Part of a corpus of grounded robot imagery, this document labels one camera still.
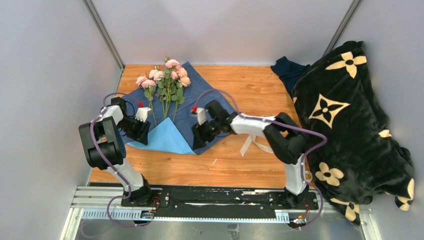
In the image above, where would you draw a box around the pink fake flower stem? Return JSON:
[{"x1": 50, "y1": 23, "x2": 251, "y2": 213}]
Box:
[{"x1": 172, "y1": 64, "x2": 191, "y2": 121}]

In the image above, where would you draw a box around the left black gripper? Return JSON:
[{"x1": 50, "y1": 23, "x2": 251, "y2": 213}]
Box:
[{"x1": 117, "y1": 117, "x2": 152, "y2": 146}]

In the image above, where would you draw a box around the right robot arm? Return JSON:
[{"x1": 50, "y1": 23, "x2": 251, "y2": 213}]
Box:
[{"x1": 191, "y1": 100, "x2": 309, "y2": 209}]

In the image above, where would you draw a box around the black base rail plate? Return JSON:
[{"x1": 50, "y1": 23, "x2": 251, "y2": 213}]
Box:
[{"x1": 120, "y1": 184, "x2": 320, "y2": 220}]

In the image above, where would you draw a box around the blue wrapping paper sheet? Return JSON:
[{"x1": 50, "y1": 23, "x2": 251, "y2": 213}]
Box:
[{"x1": 122, "y1": 62, "x2": 235, "y2": 155}]

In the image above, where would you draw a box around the cream ribbon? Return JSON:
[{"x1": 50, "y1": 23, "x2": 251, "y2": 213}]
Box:
[{"x1": 239, "y1": 133, "x2": 313, "y2": 184}]

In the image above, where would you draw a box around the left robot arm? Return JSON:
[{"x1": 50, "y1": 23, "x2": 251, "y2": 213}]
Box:
[{"x1": 78, "y1": 97, "x2": 154, "y2": 207}]

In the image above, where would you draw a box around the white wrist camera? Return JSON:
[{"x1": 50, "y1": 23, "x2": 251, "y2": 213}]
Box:
[
  {"x1": 190, "y1": 106, "x2": 208, "y2": 126},
  {"x1": 134, "y1": 102, "x2": 152, "y2": 123}
]

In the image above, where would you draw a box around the black patterned plush blanket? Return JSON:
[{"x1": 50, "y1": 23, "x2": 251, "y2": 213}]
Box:
[{"x1": 291, "y1": 40, "x2": 415, "y2": 225}]

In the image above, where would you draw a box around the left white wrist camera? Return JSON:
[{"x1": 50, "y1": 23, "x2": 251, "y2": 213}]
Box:
[{"x1": 134, "y1": 102, "x2": 152, "y2": 123}]

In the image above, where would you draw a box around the right vertical frame post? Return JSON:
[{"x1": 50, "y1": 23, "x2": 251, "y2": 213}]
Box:
[{"x1": 322, "y1": 0, "x2": 362, "y2": 56}]

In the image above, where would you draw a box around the left vertical frame post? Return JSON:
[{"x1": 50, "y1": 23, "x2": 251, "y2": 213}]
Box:
[{"x1": 82, "y1": 0, "x2": 125, "y2": 73}]

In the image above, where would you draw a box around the vertical frame post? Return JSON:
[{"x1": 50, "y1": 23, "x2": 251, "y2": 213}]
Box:
[
  {"x1": 82, "y1": 0, "x2": 125, "y2": 73},
  {"x1": 322, "y1": 0, "x2": 362, "y2": 56}
]

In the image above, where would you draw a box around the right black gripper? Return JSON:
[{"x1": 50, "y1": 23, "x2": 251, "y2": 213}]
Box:
[{"x1": 192, "y1": 117, "x2": 223, "y2": 149}]

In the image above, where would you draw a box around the dark navy cloth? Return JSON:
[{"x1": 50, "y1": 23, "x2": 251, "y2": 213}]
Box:
[{"x1": 270, "y1": 56, "x2": 311, "y2": 99}]

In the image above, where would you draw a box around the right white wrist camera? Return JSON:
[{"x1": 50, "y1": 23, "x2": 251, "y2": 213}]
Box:
[{"x1": 190, "y1": 106, "x2": 208, "y2": 126}]

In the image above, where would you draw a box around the aluminium frame rail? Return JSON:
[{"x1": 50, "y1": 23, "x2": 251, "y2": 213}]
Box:
[{"x1": 60, "y1": 183, "x2": 382, "y2": 240}]

